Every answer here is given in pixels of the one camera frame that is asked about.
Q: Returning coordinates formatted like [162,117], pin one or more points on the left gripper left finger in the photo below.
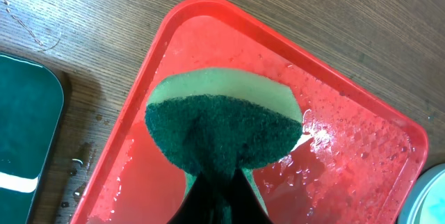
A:
[198,206]

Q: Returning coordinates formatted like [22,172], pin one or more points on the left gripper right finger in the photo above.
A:
[246,208]

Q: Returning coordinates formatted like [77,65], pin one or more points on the green yellow sponge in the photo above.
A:
[216,120]

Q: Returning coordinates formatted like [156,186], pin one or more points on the light blue plate back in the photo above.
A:
[425,203]

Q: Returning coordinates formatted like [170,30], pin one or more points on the red plastic tray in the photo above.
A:
[357,161]

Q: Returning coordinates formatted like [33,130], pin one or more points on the black water basin tray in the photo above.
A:
[32,103]

